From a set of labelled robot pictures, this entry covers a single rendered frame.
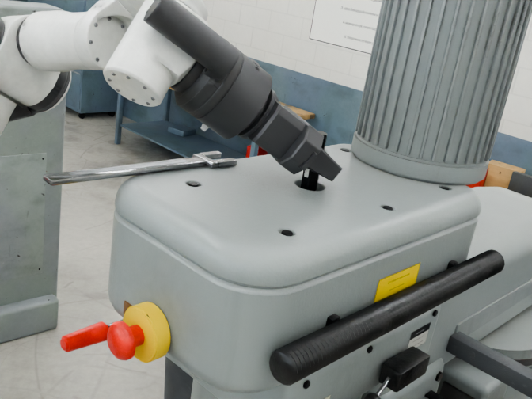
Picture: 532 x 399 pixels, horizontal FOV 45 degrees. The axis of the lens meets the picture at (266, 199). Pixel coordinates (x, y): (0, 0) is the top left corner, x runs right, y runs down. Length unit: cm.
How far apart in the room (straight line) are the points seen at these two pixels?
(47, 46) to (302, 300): 41
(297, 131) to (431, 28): 25
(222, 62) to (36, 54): 26
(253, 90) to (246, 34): 612
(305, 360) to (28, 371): 306
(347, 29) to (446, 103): 511
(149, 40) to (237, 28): 626
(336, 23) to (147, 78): 543
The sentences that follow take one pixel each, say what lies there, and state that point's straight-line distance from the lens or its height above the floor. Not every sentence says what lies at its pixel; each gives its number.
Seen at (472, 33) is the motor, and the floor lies 209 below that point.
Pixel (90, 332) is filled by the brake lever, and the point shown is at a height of 171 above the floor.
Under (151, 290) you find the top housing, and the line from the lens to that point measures 68.
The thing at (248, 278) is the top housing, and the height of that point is 187.
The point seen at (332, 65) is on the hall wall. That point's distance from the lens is 606.
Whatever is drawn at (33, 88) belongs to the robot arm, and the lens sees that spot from 87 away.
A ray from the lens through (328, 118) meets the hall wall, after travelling 608.
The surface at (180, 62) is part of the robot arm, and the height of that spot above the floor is 203.
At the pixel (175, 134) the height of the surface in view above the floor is 23.
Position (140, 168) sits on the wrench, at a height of 190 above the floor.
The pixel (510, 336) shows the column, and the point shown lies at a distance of 129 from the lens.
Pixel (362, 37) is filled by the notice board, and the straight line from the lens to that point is 586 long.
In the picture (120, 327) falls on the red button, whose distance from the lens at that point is 66.
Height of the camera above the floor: 213
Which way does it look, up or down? 20 degrees down
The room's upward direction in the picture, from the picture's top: 9 degrees clockwise
